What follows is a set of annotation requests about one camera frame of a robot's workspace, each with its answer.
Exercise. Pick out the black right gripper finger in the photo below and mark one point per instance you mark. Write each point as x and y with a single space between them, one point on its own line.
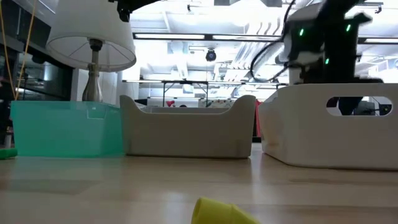
349 105

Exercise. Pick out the white plastic bin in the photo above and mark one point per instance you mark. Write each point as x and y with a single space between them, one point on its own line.
295 133

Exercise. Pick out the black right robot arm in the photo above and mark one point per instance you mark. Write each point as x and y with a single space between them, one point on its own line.
306 21

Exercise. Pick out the white shade lamp silver base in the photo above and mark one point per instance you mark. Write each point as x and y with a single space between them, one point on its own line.
90 25

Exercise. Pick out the ceiling light bar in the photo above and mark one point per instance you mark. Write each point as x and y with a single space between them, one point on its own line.
245 37
169 36

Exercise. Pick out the red cloth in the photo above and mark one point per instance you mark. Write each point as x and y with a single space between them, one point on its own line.
258 118

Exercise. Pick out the small red object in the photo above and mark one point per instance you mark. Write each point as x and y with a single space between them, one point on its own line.
170 103

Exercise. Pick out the translucent green plastic bin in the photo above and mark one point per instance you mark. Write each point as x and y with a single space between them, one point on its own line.
62 130

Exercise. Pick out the grey plastic bin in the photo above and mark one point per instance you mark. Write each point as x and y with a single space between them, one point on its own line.
186 137

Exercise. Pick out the yellow pencil cap eraser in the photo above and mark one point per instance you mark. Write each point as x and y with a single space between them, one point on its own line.
217 214

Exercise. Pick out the green pencil cap eraser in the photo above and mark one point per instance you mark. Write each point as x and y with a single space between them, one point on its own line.
7 154

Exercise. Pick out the black frame background table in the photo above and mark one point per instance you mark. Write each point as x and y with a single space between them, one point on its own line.
186 82

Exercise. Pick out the black hanging camera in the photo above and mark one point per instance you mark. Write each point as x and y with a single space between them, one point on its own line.
211 56

